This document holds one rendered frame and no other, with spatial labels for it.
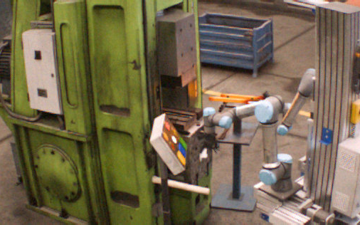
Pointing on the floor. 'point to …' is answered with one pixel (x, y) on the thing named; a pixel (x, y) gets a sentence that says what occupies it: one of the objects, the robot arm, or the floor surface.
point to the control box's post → (165, 192)
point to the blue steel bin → (236, 40)
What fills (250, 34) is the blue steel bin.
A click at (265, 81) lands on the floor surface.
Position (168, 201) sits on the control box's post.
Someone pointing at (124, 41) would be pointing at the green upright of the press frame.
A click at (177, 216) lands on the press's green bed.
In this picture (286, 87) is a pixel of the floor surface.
